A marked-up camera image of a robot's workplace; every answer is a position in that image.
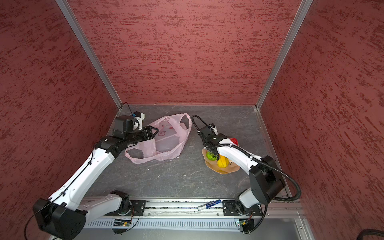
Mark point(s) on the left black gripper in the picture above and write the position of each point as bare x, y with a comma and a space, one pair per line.
148, 133

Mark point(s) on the fake green fruit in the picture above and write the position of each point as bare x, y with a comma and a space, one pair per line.
211, 157

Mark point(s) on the fake red apple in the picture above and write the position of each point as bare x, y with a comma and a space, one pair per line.
234, 141

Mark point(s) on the fake yellow banana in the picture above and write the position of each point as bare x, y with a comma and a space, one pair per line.
223, 162

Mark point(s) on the pink translucent plastic bag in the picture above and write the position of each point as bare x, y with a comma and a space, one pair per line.
168, 143

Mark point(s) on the pink faceted plastic bowl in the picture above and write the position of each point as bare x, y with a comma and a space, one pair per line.
213, 165

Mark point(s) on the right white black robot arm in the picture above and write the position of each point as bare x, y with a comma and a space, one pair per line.
265, 182

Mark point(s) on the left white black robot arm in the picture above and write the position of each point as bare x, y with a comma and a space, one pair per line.
62, 215

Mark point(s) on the blue white marker pen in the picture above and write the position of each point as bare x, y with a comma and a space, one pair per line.
208, 205

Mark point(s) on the right small circuit board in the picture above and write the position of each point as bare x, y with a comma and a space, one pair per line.
245, 226

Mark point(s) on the small circuit board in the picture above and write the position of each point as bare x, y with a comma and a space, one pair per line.
122, 223
245, 226

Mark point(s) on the left small circuit board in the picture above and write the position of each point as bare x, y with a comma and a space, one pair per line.
122, 223

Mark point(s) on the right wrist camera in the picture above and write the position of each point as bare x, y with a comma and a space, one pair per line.
213, 129

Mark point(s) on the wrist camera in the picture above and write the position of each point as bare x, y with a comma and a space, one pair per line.
213, 129
128, 124

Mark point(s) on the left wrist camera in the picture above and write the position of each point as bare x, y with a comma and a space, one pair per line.
128, 124

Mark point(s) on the left aluminium corner post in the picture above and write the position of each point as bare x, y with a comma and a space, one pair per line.
78, 31

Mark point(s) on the aluminium corner post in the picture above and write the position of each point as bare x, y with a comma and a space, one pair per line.
290, 37
78, 31

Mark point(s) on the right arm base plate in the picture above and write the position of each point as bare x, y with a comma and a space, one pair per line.
233, 208

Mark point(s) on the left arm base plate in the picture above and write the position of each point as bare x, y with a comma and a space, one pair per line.
132, 208

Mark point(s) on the aluminium front rail frame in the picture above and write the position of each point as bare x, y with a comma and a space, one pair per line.
182, 214

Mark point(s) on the right aluminium corner post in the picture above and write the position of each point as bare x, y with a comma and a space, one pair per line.
290, 37

